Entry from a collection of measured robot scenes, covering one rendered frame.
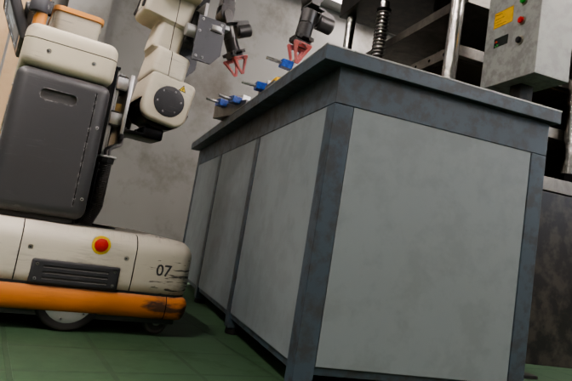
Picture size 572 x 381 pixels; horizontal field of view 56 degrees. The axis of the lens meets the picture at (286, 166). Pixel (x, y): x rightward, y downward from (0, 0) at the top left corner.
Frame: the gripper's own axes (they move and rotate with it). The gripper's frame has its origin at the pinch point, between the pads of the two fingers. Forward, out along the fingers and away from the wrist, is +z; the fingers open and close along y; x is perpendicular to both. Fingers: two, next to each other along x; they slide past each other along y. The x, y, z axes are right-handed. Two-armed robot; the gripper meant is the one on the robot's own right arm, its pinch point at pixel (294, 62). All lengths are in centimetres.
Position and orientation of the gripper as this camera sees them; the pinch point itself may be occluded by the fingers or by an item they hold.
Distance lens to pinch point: 196.2
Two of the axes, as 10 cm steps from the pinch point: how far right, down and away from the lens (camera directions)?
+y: -3.0, -0.2, 9.5
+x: -9.1, -2.9, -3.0
